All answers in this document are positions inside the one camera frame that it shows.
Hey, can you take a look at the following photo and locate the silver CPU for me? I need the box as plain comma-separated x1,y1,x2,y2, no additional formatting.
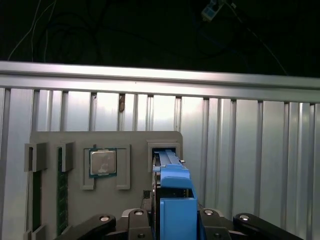
88,147,118,179

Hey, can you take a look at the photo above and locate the green RAM stick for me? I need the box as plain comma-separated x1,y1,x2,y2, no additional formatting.
56,146,70,237

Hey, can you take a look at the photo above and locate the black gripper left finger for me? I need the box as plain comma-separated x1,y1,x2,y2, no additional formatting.
53,208,154,240

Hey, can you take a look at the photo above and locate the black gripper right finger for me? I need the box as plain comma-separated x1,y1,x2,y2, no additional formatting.
199,208,305,240

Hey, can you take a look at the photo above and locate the hard disk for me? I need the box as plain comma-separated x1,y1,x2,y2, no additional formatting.
141,147,206,240

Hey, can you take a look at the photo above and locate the grey parts rack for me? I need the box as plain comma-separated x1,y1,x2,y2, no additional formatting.
23,129,185,240

